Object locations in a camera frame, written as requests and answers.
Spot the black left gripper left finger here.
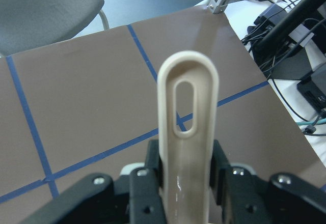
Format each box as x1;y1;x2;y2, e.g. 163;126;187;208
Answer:
129;139;166;223

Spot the grey office chair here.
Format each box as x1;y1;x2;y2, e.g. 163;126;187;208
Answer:
1;0;109;56

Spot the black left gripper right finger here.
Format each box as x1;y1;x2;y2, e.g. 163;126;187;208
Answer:
209;139;272;223

